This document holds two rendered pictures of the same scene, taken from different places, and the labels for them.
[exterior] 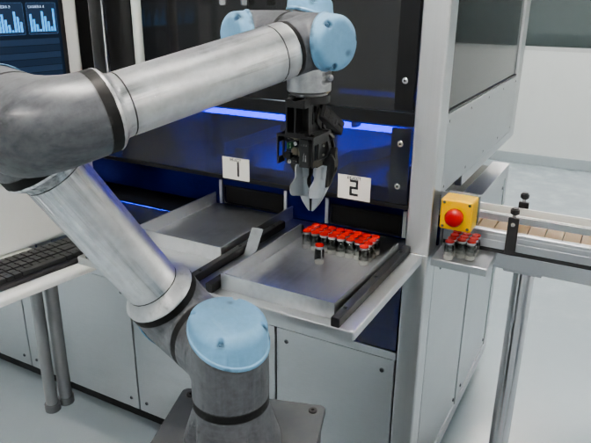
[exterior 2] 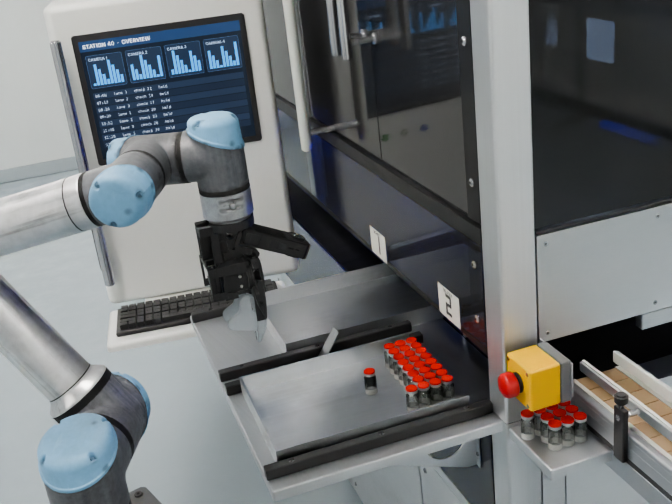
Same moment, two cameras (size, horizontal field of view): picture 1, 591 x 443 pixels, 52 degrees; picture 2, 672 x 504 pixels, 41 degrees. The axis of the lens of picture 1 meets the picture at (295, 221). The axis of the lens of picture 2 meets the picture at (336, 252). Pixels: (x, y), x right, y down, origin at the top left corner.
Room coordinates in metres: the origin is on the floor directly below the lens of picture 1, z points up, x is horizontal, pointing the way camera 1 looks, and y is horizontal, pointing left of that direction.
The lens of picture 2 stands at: (0.26, -1.01, 1.73)
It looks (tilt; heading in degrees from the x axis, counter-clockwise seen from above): 22 degrees down; 45
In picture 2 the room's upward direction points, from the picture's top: 7 degrees counter-clockwise
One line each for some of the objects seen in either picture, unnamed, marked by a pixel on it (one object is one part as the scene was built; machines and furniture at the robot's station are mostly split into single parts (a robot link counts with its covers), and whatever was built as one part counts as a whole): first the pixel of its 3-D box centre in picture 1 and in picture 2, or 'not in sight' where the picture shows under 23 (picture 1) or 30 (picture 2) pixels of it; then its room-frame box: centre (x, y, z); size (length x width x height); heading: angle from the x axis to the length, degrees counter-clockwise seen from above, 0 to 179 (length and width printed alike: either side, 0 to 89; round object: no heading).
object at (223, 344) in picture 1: (226, 352); (84, 467); (0.78, 0.10, 0.96); 0.13 x 0.12 x 0.14; 39
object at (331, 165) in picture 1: (324, 163); (256, 292); (1.05, -0.05, 1.18); 0.05 x 0.02 x 0.09; 62
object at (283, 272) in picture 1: (314, 265); (349, 394); (1.23, -0.04, 0.90); 0.34 x 0.26 x 0.04; 151
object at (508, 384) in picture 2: (454, 217); (511, 384); (1.27, -0.35, 0.99); 0.04 x 0.04 x 0.04; 62
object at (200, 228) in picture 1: (217, 222); (344, 306); (1.49, 0.20, 0.90); 0.34 x 0.26 x 0.04; 152
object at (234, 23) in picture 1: (266, 36); (147, 164); (0.97, 0.05, 1.39); 0.11 x 0.11 x 0.08; 39
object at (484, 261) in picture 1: (465, 257); (567, 441); (1.34, -0.41, 0.87); 0.14 x 0.13 x 0.02; 152
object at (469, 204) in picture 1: (459, 211); (537, 376); (1.31, -0.37, 0.99); 0.08 x 0.07 x 0.07; 152
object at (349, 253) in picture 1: (336, 244); (406, 375); (1.32, -0.10, 0.90); 0.18 x 0.02 x 0.05; 61
